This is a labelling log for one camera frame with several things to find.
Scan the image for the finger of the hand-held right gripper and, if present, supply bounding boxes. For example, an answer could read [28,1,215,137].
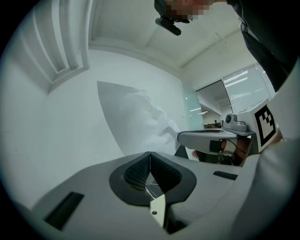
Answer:
[177,131,238,153]

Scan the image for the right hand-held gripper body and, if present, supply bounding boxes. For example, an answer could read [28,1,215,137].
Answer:
[221,97,279,157]

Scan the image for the white A4 paper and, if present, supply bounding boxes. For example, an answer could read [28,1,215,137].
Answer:
[97,81,182,157]

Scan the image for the person's head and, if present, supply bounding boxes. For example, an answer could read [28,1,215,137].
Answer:
[154,0,211,23]

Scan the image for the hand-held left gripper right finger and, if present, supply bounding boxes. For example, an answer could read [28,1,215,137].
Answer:
[150,151,244,235]

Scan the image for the frosted glass door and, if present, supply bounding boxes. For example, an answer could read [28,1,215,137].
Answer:
[182,90,204,132]

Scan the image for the black head-mounted camera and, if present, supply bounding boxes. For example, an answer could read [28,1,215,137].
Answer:
[155,15,182,36]

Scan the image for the person's black shirt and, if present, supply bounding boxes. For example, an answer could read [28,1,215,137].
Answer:
[226,0,300,92]

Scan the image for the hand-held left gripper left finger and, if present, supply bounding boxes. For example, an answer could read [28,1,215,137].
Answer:
[31,151,169,240]

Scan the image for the person's right hand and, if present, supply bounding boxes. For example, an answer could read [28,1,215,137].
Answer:
[191,137,250,167]

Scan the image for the person's right forearm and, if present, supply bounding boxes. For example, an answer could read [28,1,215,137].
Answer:
[273,130,285,145]

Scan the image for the glass wall with blinds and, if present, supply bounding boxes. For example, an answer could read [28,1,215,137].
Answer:
[222,64,277,115]

